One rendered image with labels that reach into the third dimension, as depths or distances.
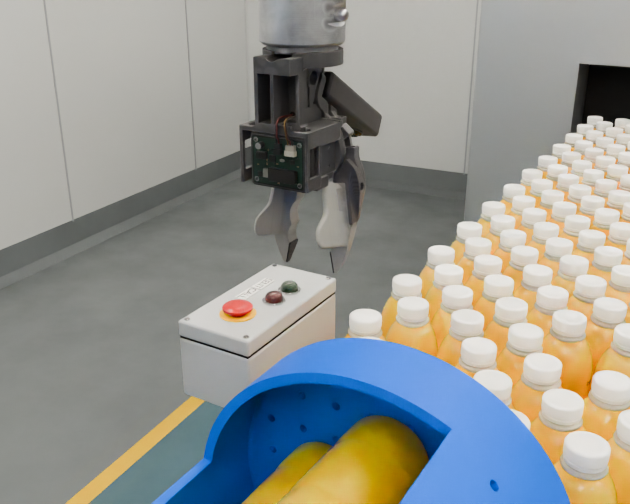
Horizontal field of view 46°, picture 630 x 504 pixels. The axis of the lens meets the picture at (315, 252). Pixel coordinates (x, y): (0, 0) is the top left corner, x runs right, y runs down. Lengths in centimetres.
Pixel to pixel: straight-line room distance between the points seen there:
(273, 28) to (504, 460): 38
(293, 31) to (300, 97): 5
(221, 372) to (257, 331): 7
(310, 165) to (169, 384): 226
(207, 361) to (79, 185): 340
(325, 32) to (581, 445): 42
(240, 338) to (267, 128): 27
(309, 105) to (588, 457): 39
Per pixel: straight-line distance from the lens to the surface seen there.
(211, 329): 84
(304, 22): 63
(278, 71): 62
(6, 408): 288
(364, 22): 505
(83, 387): 291
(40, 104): 398
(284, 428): 62
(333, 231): 68
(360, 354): 52
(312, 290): 93
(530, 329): 89
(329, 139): 65
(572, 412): 75
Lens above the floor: 149
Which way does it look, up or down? 22 degrees down
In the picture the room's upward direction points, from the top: straight up
